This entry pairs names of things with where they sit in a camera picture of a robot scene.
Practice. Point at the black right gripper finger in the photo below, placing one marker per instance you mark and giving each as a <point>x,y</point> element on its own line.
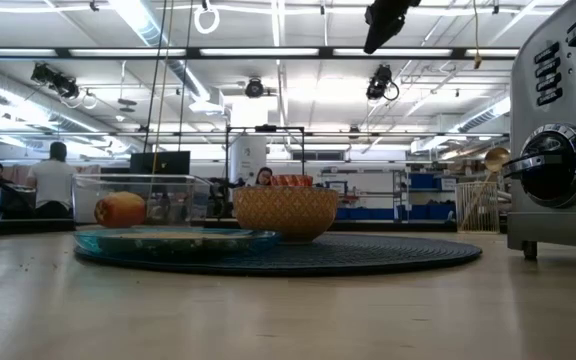
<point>388,20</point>

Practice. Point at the orange patterned bowl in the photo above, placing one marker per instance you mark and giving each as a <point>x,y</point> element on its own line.
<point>285,212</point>

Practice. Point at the red orange apple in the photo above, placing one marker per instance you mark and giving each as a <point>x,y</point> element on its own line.
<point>120,210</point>

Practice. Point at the teal glass plate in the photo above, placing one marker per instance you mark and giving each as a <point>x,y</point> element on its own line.
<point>118,248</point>

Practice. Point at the black spotlight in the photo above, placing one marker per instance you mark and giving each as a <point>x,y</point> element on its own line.
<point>60,82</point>
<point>254,88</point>
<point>379,82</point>

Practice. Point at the shelf with blue bins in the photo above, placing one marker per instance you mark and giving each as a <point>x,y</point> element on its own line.
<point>423,180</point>

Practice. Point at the white cylinder tank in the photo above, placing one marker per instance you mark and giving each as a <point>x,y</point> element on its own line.
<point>248,160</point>

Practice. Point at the dark round woven placemat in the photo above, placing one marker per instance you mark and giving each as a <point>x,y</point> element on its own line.
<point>368,252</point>

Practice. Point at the black monitor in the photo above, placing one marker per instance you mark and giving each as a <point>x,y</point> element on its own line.
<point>160,162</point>

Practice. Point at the clear plastic bin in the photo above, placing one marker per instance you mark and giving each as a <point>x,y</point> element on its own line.
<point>178,200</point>

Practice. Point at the black rack frame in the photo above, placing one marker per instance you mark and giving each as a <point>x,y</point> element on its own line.
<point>265,128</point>

